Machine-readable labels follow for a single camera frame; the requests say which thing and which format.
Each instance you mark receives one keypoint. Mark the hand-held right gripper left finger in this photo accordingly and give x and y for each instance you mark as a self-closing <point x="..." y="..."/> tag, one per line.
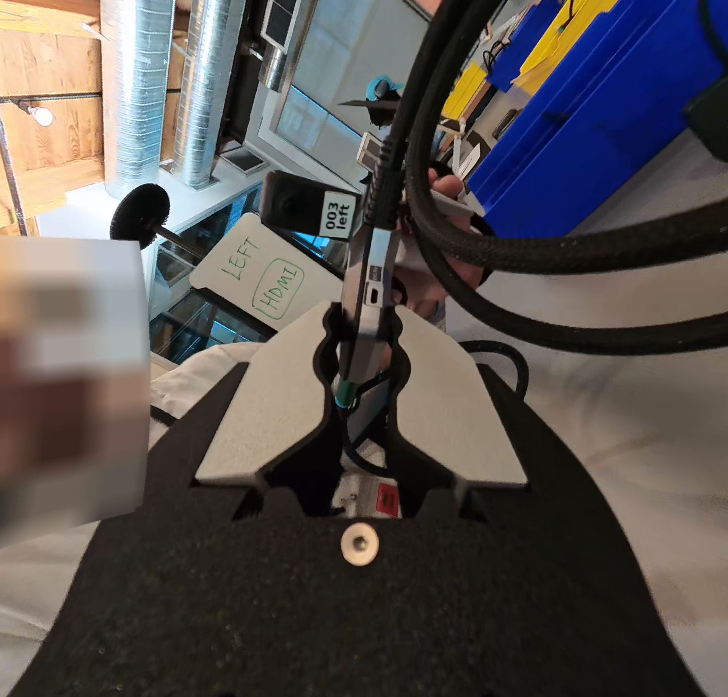
<point x="267" y="435"/>

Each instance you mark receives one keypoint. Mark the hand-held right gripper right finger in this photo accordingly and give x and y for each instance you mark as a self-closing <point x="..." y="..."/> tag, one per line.
<point x="455" y="424"/>

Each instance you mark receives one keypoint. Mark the person's left hand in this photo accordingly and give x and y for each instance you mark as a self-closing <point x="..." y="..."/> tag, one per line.
<point x="444" y="185"/>

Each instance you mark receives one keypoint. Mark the white paper sign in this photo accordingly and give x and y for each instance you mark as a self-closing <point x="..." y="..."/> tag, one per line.
<point x="256" y="276"/>

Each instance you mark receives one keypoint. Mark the yellow plastic bin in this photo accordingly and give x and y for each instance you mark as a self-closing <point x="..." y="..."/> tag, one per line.
<point x="580" y="14"/>

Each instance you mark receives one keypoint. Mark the silver ventilation duct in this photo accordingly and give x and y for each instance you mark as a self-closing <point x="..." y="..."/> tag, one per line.
<point x="137" y="71"/>
<point x="216" y="71"/>

